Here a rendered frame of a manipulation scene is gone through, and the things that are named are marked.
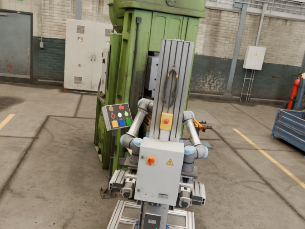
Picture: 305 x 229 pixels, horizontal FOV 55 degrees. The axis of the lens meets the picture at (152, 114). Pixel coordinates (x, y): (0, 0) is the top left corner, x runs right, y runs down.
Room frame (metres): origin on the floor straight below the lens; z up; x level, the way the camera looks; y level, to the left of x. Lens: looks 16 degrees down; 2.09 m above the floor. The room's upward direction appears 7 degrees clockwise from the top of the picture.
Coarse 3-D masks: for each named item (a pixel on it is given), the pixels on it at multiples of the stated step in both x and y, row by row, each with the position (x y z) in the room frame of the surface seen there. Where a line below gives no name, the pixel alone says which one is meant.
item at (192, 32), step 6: (186, 18) 3.86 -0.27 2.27; (192, 18) 3.89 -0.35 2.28; (198, 18) 3.92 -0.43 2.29; (186, 24) 3.86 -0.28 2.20; (192, 24) 3.89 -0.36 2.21; (198, 24) 3.93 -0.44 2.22; (192, 30) 3.90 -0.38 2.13; (186, 36) 3.87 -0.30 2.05; (192, 36) 3.91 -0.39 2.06; (192, 54) 3.93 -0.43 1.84; (192, 60) 3.93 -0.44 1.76; (192, 66) 3.93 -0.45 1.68; (186, 96) 3.93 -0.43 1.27; (186, 102) 3.93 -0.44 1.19; (186, 108) 3.93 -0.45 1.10
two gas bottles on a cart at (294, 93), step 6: (294, 84) 9.63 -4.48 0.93; (300, 84) 9.39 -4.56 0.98; (294, 90) 9.60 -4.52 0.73; (300, 90) 9.26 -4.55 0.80; (294, 96) 9.52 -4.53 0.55; (300, 96) 9.33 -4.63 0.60; (294, 102) 9.53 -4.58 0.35; (300, 102) 9.33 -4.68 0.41; (288, 108) 9.65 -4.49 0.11; (294, 108) 9.40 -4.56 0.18
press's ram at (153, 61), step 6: (150, 60) 3.61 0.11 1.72; (156, 60) 3.58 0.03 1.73; (150, 66) 3.59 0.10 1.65; (156, 66) 3.59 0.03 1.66; (150, 72) 3.56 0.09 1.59; (156, 72) 3.59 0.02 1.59; (150, 78) 3.57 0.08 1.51; (156, 78) 3.59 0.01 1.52; (144, 84) 3.72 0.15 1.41; (150, 84) 3.57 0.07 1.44
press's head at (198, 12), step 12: (132, 0) 3.57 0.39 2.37; (144, 0) 3.61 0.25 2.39; (156, 0) 3.66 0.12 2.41; (168, 0) 3.71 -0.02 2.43; (180, 0) 3.78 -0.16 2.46; (192, 0) 3.84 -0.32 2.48; (204, 0) 3.90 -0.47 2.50; (168, 12) 3.70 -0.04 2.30; (180, 12) 3.76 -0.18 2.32; (192, 12) 3.82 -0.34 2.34; (204, 12) 3.88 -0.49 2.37
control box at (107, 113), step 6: (102, 108) 3.23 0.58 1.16; (108, 108) 3.21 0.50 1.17; (114, 108) 3.27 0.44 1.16; (120, 108) 3.33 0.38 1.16; (126, 108) 3.39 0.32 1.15; (108, 114) 3.17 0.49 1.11; (114, 114) 3.23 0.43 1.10; (108, 120) 3.14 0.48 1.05; (114, 120) 3.19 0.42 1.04; (132, 120) 3.37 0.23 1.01; (108, 126) 3.13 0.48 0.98; (120, 126) 3.21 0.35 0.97; (126, 126) 3.27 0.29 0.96
